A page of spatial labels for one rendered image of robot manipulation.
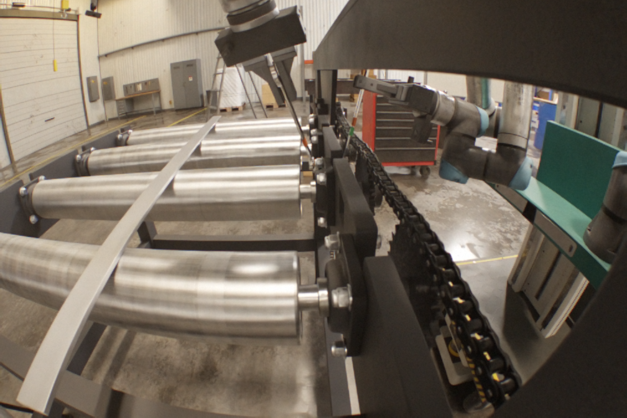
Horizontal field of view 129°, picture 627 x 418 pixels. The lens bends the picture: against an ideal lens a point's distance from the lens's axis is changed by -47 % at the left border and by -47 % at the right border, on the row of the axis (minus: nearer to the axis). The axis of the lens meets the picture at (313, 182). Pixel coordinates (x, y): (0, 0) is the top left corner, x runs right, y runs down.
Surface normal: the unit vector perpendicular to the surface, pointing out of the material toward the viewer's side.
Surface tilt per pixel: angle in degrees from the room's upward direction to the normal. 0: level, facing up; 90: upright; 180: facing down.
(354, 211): 0
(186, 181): 37
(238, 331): 82
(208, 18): 90
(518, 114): 70
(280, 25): 117
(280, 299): 42
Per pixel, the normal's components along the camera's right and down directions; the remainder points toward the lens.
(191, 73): 0.03, 0.39
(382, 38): -1.00, 0.04
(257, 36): 0.04, 0.77
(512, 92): -0.89, -0.11
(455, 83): -0.38, 0.37
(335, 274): -0.16, -0.84
